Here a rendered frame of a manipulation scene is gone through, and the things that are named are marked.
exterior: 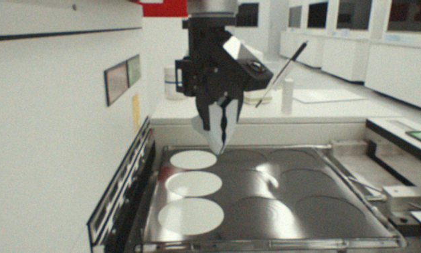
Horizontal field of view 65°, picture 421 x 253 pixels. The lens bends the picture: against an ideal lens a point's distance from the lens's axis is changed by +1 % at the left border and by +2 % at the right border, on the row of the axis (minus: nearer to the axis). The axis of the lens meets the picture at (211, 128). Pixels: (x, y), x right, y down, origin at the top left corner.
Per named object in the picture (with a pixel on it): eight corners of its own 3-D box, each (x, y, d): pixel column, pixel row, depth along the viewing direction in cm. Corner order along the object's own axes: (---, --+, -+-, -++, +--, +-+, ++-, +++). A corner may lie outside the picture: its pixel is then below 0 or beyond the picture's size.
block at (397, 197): (390, 211, 55) (393, 195, 54) (379, 200, 58) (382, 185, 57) (437, 210, 55) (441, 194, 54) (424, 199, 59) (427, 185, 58)
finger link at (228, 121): (213, 142, 59) (213, 92, 56) (237, 150, 55) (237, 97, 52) (200, 146, 57) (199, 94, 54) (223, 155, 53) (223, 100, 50)
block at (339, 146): (332, 155, 78) (334, 143, 77) (327, 150, 81) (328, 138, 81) (366, 154, 78) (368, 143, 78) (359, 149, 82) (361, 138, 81)
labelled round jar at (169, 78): (163, 100, 97) (162, 67, 94) (166, 95, 103) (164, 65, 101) (187, 100, 97) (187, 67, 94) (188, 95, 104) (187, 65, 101)
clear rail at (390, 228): (399, 251, 44) (401, 242, 44) (309, 148, 80) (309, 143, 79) (410, 251, 44) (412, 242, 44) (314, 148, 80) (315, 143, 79)
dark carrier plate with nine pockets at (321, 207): (142, 245, 44) (142, 241, 44) (166, 150, 77) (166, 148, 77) (392, 240, 45) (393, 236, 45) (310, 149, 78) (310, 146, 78)
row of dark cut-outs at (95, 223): (88, 243, 37) (86, 223, 36) (148, 126, 78) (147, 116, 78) (94, 242, 37) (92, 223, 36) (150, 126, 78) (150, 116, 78)
